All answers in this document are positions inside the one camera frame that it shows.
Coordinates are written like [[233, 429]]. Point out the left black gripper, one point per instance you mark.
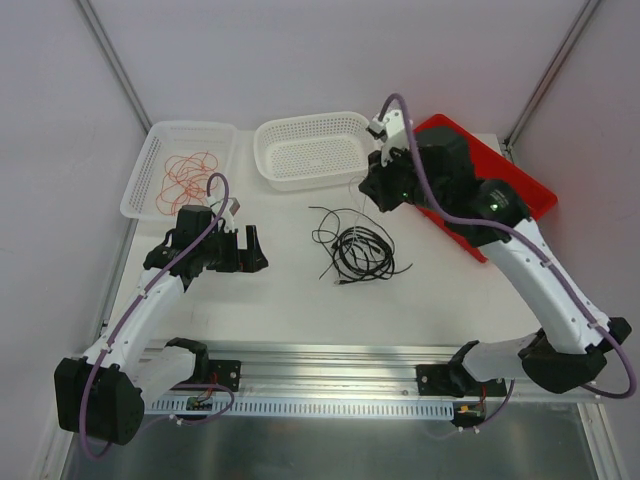
[[240, 251]]

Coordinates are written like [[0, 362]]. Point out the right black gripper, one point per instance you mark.
[[382, 180]]

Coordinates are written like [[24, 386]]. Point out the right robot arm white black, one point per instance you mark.
[[434, 171]]

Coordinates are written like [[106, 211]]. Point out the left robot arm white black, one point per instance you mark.
[[103, 393]]

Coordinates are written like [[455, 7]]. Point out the red plastic tray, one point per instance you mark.
[[490, 164]]

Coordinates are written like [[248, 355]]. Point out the clear white rectangular basket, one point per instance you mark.
[[174, 165]]

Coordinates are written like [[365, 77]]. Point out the white perforated rounded basket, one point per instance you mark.
[[313, 151]]

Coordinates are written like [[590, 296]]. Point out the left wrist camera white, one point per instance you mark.
[[227, 207]]

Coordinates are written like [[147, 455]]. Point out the aluminium mounting rail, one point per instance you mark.
[[320, 367]]

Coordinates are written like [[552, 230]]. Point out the white slotted cable duct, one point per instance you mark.
[[403, 409]]

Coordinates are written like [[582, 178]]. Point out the right aluminium frame post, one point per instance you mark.
[[560, 57]]

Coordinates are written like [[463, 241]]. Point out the aluminium frame post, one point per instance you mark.
[[560, 57], [101, 37]]

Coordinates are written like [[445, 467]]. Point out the left aluminium frame post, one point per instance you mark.
[[101, 37]]

